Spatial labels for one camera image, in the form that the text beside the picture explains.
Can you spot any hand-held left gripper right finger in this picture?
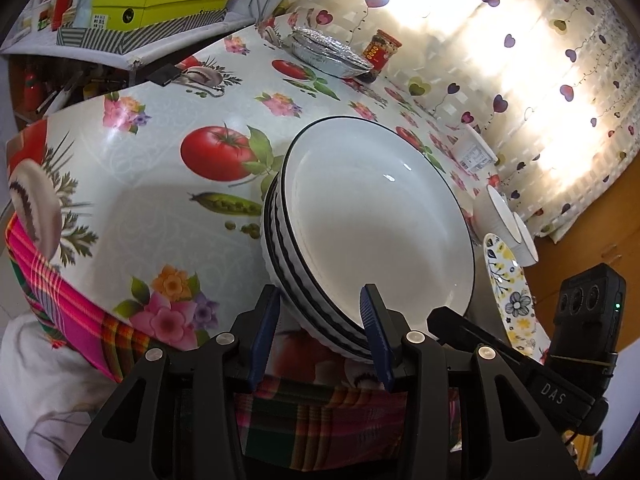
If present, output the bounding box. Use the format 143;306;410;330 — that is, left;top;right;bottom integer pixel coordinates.
359;282;583;480

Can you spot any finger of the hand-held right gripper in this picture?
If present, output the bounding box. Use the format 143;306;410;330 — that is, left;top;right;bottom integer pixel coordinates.
426;306;538;368

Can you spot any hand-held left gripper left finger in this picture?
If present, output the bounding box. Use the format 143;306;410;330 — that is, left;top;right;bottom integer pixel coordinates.
57;284;282;480

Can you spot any white plate black rim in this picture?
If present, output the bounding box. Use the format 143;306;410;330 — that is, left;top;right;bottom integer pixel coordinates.
260;180;371;363
265;175;373;358
274;116;477;356

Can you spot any yellow black floral bowl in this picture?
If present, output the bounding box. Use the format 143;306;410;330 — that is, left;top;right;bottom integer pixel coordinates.
482;232;538;356

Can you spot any white ribbed bowl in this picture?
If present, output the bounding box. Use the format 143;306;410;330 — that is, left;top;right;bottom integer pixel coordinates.
500;210;540;267
472;185;518;246

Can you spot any white plastic tub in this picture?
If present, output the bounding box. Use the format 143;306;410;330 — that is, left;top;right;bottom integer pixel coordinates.
450;125;498;177

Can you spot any pink green plaid cloth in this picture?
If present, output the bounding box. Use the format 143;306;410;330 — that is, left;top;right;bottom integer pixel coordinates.
5;212;461;471

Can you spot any heart print curtain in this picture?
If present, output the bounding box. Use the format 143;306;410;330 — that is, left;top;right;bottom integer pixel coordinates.
270;0;636;241

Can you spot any red label glass jar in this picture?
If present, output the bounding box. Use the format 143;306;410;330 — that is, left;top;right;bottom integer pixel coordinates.
369;29;403;71

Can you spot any grey striped box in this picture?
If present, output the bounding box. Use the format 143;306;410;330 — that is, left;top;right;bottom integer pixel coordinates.
56;7;226;56

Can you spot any red canister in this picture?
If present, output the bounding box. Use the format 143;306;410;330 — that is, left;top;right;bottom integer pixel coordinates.
22;70;43;111

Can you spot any side table with white top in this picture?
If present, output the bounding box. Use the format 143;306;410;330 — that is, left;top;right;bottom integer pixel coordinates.
0;10;258;126

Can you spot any lime green box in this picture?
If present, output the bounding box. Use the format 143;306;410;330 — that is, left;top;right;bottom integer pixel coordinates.
91;0;238;31

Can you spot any cluster of small bottles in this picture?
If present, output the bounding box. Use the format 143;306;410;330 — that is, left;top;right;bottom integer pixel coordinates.
17;0;81;33

